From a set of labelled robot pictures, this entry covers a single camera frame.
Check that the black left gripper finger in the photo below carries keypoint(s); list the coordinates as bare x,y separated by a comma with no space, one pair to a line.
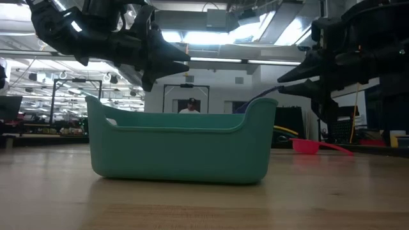
163,73
166,51

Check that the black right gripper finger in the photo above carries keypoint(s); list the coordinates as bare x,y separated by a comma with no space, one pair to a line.
308,67
308,89

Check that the yellow measuring cup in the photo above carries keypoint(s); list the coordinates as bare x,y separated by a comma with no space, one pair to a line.
287,129

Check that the navy blue measuring cup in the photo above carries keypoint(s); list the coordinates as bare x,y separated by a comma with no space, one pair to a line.
255,97

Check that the red measuring cup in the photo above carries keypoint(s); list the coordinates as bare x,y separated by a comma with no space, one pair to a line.
303,146

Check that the teal plastic basket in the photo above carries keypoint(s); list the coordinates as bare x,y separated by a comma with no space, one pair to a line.
179,153

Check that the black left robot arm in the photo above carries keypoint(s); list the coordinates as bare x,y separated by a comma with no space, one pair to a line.
51,28

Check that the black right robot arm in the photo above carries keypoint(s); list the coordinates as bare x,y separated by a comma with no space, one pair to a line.
383,16

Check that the black cabinet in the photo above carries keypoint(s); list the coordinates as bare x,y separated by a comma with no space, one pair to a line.
289,118

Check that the white board panel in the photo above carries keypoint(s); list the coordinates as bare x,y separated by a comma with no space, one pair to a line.
351,102

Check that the person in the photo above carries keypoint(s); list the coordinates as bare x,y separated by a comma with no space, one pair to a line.
190,110

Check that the black perforated panel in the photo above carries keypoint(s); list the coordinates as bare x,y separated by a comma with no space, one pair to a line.
342,132

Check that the long LED light bar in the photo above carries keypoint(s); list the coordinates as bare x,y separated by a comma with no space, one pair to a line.
223,59

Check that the red flat object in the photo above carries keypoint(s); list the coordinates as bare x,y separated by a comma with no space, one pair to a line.
372,142

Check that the pale yellow container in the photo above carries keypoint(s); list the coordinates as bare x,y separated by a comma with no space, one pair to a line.
397,137

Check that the black monitor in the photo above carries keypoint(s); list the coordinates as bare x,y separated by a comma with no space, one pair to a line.
9,108

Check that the black background frame rig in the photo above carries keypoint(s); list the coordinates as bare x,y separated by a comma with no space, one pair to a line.
76,80
186,85

